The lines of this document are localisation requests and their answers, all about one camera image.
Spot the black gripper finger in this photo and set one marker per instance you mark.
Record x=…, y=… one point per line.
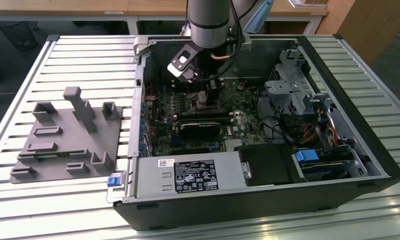
x=214, y=97

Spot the silver square CPU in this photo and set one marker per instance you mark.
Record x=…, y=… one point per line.
x=202, y=98

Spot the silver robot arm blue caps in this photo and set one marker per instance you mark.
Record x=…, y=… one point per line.
x=209, y=25

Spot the black CPU socket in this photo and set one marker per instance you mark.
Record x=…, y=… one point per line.
x=191, y=104

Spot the green motherboard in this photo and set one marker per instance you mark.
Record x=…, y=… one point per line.
x=247, y=120

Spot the black graphics card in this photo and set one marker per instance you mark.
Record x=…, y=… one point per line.
x=201, y=131

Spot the small silver heat sink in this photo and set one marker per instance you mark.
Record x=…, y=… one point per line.
x=234, y=145

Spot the silver metal drive cage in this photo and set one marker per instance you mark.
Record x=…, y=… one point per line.
x=287, y=87

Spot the black plastic shroud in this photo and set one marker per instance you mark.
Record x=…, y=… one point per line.
x=267, y=165

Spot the blue disk carrier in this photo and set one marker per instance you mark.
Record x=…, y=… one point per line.
x=307, y=156

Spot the silver power supply with label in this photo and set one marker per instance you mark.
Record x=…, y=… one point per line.
x=154, y=180

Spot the white paper tray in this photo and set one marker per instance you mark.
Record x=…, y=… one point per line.
x=307, y=2

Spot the blue case latch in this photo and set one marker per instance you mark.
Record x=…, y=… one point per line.
x=114, y=181

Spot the wooden desk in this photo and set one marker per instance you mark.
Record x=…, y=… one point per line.
x=87, y=6

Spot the black open PC case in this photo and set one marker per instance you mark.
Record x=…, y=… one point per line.
x=221, y=212

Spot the grey plastic parts rack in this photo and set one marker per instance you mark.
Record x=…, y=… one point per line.
x=70, y=140

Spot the wooden cabinet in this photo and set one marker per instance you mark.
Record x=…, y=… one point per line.
x=370, y=25

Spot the green RAM stick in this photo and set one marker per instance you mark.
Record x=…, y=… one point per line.
x=50, y=156

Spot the black mesh waste bin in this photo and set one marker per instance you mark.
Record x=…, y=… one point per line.
x=17, y=35

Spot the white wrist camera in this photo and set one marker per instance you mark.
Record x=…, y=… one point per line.
x=183, y=62

